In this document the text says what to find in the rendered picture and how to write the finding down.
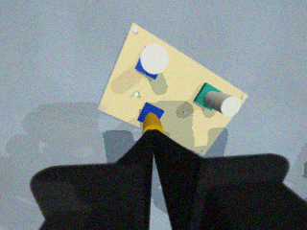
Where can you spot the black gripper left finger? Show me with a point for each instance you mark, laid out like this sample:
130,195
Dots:
125,183

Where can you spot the cream rectangular circuit board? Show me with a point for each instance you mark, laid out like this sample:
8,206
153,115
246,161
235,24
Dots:
154,86

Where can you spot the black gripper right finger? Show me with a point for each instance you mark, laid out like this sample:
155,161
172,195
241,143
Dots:
185,177

